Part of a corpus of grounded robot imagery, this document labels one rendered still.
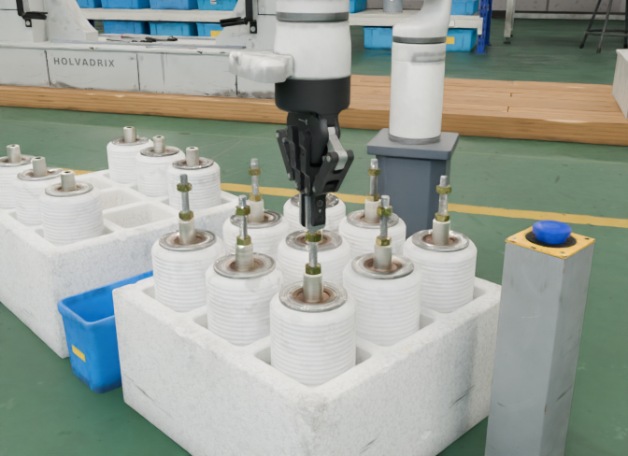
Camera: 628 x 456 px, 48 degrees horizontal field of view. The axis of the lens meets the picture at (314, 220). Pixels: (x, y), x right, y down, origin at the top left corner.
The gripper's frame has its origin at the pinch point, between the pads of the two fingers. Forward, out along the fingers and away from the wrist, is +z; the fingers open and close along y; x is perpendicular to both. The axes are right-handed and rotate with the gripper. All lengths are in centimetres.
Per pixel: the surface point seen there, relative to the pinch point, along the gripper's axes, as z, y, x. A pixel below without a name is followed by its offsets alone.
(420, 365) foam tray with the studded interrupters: 19.7, -4.5, -11.8
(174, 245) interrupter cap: 9.8, 21.2, 8.9
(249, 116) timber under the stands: 32, 198, -77
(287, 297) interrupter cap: 9.9, 0.8, 2.7
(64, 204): 11, 49, 18
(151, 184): 15, 67, -1
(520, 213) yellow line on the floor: 35, 63, -93
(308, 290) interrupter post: 8.8, -0.6, 0.8
